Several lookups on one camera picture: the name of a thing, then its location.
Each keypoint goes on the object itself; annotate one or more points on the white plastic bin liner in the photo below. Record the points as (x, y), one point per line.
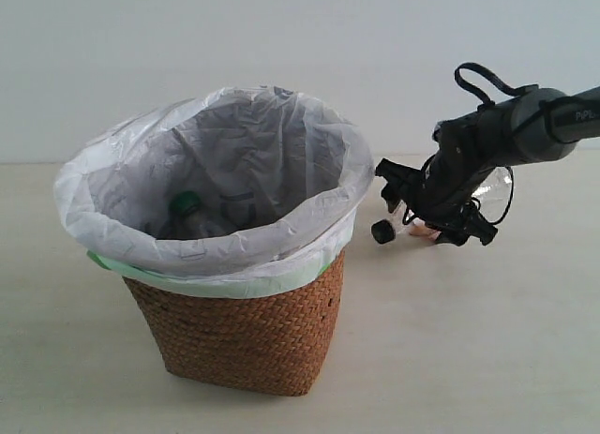
(287, 170)

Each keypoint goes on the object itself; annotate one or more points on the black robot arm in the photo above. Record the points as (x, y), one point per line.
(544, 125)

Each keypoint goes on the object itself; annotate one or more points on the clear bottle red label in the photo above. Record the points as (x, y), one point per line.
(491, 201)

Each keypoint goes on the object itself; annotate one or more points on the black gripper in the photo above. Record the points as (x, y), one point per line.
(470, 149)

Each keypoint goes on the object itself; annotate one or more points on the clear bottle green label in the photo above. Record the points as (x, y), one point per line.
(190, 219)

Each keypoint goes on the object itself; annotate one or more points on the woven brown wicker basket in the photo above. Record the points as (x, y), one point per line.
(273, 345)

